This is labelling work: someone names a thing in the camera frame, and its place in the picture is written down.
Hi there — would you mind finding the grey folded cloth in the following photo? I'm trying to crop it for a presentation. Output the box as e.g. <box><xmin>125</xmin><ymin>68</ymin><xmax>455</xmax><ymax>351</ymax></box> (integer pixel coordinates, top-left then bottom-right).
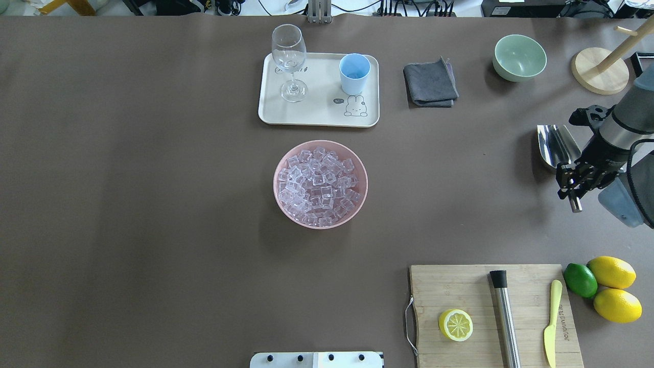
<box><xmin>403</xmin><ymin>57</ymin><xmax>459</xmax><ymax>108</ymax></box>

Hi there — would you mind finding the wooden cutting board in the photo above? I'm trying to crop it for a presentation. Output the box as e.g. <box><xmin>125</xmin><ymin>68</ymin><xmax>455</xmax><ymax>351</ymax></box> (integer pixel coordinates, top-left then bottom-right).
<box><xmin>410</xmin><ymin>265</ymin><xmax>564</xmax><ymax>367</ymax></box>

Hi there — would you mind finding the green ceramic bowl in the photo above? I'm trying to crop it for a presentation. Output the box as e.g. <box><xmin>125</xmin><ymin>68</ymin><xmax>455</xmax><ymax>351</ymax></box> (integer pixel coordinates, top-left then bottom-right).
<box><xmin>493</xmin><ymin>34</ymin><xmax>547</xmax><ymax>82</ymax></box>

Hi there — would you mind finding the light blue cup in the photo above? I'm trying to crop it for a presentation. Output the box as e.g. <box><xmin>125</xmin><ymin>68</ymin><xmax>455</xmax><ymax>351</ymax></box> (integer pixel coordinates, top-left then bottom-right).
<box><xmin>339</xmin><ymin>53</ymin><xmax>371</xmax><ymax>96</ymax></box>

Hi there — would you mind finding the silver metal ice scoop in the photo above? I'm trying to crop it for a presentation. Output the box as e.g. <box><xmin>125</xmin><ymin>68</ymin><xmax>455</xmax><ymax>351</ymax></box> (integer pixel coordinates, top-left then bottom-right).
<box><xmin>536</xmin><ymin>124</ymin><xmax>582</xmax><ymax>213</ymax></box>

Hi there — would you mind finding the clear wine glass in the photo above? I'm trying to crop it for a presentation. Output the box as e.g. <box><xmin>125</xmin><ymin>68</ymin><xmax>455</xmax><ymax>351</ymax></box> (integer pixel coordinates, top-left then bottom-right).
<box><xmin>271</xmin><ymin>24</ymin><xmax>308</xmax><ymax>103</ymax></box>

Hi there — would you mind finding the wooden cup tree stand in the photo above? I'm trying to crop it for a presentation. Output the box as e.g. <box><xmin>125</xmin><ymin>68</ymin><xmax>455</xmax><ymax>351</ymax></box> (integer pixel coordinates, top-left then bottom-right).
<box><xmin>571</xmin><ymin>18</ymin><xmax>653</xmax><ymax>95</ymax></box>

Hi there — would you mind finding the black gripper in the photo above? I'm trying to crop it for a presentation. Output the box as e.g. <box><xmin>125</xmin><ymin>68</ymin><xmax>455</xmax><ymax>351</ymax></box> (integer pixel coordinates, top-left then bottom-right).
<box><xmin>556</xmin><ymin>105</ymin><xmax>630</xmax><ymax>200</ymax></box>

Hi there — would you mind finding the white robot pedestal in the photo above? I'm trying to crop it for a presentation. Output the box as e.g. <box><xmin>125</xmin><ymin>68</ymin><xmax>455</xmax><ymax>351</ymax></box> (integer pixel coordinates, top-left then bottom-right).
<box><xmin>249</xmin><ymin>350</ymin><xmax>385</xmax><ymax>367</ymax></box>

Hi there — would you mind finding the black glass rack tray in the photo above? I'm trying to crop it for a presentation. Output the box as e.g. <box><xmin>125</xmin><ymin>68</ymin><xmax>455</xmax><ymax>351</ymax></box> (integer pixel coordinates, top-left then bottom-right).
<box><xmin>629</xmin><ymin>52</ymin><xmax>654</xmax><ymax>77</ymax></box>

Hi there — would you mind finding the aluminium frame post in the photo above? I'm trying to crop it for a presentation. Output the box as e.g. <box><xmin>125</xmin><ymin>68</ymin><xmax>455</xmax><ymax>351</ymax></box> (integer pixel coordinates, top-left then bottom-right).
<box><xmin>307</xmin><ymin>0</ymin><xmax>333</xmax><ymax>24</ymax></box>

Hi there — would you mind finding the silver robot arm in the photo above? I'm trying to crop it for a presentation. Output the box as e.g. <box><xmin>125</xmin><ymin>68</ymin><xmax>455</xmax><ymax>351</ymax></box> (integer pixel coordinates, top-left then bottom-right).
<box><xmin>555</xmin><ymin>66</ymin><xmax>653</xmax><ymax>227</ymax></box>

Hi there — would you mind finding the green lime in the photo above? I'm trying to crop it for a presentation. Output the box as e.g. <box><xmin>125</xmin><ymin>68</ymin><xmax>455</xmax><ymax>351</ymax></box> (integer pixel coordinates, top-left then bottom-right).
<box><xmin>563</xmin><ymin>263</ymin><xmax>598</xmax><ymax>298</ymax></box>

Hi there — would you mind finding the yellow lemon back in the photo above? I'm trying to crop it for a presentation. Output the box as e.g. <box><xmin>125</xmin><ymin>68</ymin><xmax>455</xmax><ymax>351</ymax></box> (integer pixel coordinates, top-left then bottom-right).
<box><xmin>587</xmin><ymin>256</ymin><xmax>636</xmax><ymax>289</ymax></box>

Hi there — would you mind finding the cream serving tray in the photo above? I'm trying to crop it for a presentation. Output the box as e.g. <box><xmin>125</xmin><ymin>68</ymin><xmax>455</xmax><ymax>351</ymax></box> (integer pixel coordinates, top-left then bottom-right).
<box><xmin>259</xmin><ymin>52</ymin><xmax>380</xmax><ymax>128</ymax></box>

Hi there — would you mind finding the pink bowl of ice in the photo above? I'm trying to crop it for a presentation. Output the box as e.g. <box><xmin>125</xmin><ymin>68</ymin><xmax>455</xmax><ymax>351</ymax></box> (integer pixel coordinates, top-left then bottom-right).
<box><xmin>273</xmin><ymin>140</ymin><xmax>368</xmax><ymax>229</ymax></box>

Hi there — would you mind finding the steel muddler black tip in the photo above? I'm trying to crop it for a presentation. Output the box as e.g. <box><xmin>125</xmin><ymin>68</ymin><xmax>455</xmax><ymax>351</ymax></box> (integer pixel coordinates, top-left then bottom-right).
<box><xmin>489</xmin><ymin>270</ymin><xmax>522</xmax><ymax>367</ymax></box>

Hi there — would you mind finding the yellow lemon front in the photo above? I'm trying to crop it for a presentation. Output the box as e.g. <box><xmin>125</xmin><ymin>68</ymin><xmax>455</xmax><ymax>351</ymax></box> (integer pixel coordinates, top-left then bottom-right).
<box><xmin>593</xmin><ymin>288</ymin><xmax>642</xmax><ymax>324</ymax></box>

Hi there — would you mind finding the half lemon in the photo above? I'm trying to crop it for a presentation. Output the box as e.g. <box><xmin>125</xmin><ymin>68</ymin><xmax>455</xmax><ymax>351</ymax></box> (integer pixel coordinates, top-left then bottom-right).
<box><xmin>438</xmin><ymin>308</ymin><xmax>474</xmax><ymax>342</ymax></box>

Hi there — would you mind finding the yellow lemon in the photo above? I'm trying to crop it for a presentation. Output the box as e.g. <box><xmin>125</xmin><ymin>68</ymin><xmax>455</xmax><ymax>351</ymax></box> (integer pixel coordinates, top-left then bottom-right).
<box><xmin>587</xmin><ymin>256</ymin><xmax>636</xmax><ymax>289</ymax></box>
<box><xmin>593</xmin><ymin>288</ymin><xmax>642</xmax><ymax>324</ymax></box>

